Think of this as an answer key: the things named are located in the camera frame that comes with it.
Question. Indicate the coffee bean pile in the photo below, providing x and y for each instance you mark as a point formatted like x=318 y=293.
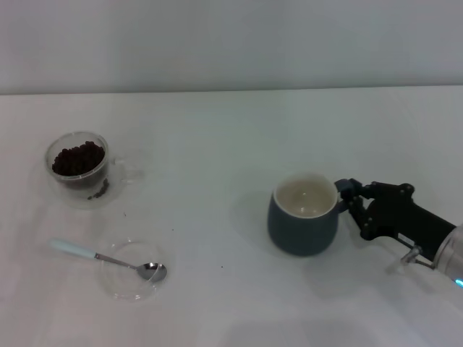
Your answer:
x=77 y=160

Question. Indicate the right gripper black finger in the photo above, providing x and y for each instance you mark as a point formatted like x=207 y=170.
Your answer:
x=356 y=213
x=365 y=189

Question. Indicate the clear glass saucer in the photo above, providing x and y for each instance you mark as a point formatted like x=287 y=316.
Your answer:
x=123 y=287

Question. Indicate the clear double-wall glass cup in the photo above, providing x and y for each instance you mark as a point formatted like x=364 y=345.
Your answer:
x=81 y=189

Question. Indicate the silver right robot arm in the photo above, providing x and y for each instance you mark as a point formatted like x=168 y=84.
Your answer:
x=452 y=253

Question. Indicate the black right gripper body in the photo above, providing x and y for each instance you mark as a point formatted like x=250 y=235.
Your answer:
x=398 y=213

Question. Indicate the dark teal ceramic mug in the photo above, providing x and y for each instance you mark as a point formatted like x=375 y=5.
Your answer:
x=300 y=235

